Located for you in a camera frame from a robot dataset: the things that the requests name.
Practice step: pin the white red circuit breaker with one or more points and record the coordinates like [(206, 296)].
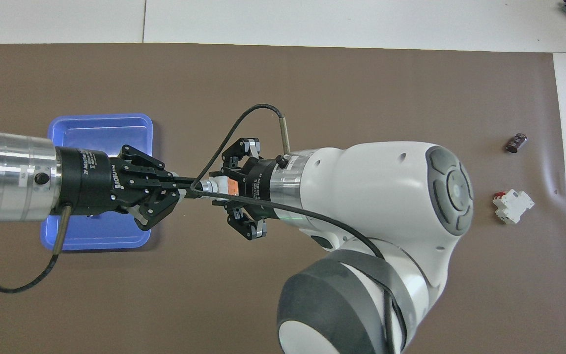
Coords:
[(513, 205)]

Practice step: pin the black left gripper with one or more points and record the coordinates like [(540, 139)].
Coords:
[(86, 184)]

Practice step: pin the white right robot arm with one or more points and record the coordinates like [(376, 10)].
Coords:
[(371, 191)]

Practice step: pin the small black terminal block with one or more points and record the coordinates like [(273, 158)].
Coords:
[(516, 142)]

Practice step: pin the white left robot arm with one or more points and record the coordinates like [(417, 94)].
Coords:
[(22, 177)]

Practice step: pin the white orange selector switch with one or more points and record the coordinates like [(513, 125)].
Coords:
[(219, 186)]

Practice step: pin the blue plastic tray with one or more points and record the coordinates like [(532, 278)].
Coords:
[(101, 130)]

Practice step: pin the brown table mat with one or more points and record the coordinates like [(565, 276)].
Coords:
[(283, 73)]

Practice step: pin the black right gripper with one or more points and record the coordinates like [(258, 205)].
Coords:
[(258, 189)]

